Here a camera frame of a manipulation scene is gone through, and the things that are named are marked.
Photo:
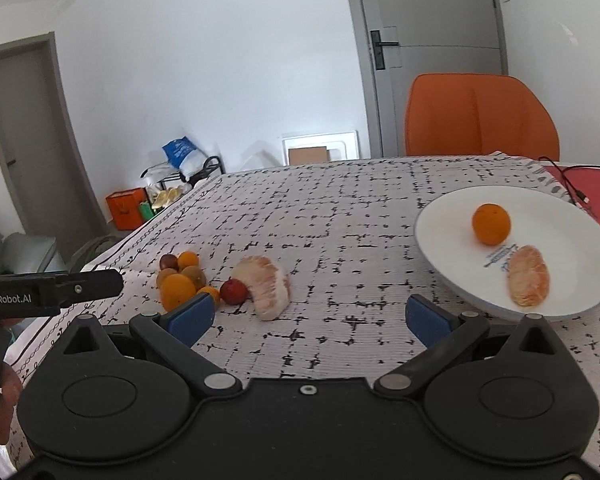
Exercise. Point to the large peeled pomelo piece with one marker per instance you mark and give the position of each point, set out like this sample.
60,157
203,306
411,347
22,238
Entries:
267,283

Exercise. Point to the peeled pomelo segment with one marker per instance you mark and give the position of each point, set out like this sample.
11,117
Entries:
528,279

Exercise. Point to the brown-green kiwi fruit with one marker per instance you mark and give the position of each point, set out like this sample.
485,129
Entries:
195,275

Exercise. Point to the red orange table mat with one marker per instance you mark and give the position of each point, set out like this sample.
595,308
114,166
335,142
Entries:
581,182

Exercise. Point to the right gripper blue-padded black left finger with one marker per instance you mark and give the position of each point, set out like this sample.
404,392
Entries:
170,338

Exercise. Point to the black door handle lock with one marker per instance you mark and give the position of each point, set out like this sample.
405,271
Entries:
378,48

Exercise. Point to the blue white plastic bag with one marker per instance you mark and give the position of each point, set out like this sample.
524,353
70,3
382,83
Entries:
184,156

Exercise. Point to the grey door with handle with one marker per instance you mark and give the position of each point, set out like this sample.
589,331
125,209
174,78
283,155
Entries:
435,36

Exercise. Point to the grey left door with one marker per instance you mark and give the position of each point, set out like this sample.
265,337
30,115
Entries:
39,158

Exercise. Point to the white round plate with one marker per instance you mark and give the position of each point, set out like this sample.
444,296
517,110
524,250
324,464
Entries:
562,238

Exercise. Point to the orange chair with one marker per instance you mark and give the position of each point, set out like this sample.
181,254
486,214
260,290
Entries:
477,114

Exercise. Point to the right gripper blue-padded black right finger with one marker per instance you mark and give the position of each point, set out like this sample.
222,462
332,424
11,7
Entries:
448,338

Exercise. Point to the person's left hand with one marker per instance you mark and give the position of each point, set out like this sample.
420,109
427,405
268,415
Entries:
11,388

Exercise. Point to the small orange tangerine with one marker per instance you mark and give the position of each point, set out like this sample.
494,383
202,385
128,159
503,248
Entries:
213,293

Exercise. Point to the black wire rack cart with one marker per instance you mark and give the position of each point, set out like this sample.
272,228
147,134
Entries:
161,175

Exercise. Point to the green bottle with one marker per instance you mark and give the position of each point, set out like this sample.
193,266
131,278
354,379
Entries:
146,210

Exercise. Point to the black white patterned tablecloth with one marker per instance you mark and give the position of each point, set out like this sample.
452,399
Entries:
345,234

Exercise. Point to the dark red plum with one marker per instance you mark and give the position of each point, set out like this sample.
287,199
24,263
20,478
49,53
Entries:
169,261

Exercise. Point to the tan kiwi fruit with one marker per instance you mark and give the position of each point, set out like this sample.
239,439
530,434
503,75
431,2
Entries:
163,275

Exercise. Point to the large orange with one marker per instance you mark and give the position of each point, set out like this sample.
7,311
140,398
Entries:
175,290

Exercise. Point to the orange storage box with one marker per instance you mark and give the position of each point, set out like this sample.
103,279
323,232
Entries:
124,207

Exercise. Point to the grey green sofa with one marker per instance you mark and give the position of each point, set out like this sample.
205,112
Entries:
22,254

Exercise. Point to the red apple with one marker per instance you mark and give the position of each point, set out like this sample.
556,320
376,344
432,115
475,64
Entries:
234,292

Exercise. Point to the small orange at back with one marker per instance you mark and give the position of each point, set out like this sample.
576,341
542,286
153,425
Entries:
186,259

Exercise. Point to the orange on plate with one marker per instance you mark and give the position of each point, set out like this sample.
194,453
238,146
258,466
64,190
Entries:
491,224

